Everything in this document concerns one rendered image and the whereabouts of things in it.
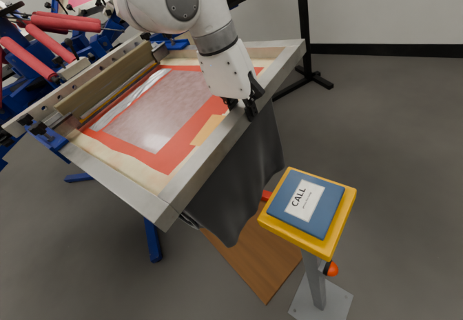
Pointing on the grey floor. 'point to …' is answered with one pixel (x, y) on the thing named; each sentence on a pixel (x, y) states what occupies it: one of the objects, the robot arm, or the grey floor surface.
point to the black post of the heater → (305, 43)
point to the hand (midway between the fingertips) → (242, 110)
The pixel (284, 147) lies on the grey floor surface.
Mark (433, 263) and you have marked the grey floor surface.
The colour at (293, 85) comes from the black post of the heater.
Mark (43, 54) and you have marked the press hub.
